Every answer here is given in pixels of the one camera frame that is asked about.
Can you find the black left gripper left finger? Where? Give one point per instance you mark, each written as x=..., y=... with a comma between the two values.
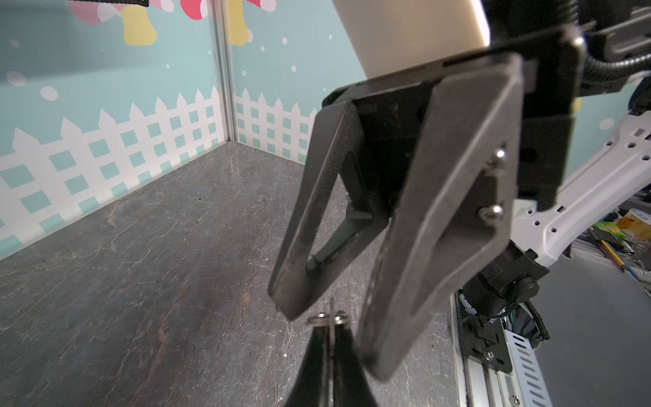
x=312, y=385

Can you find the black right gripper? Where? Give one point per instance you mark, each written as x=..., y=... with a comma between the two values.
x=457, y=140

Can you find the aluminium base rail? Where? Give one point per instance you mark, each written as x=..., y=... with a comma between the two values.
x=494, y=366

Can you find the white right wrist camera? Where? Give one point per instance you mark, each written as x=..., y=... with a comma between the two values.
x=394, y=35

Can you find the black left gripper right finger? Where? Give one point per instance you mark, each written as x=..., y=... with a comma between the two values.
x=350, y=385

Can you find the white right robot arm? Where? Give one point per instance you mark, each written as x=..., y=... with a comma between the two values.
x=538, y=237

